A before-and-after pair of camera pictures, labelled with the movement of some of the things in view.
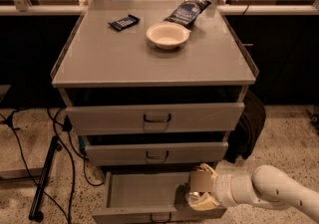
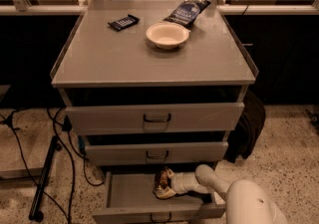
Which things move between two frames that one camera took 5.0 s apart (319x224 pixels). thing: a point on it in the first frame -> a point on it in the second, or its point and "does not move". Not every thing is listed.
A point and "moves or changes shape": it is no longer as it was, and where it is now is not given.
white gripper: x=220 y=187 -> x=178 y=183
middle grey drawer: x=156 y=152 does not move
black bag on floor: x=242 y=141 does not move
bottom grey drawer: x=151 y=198 does not move
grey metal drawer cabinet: x=156 y=89 does not move
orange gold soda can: x=200 y=180 moves or changes shape
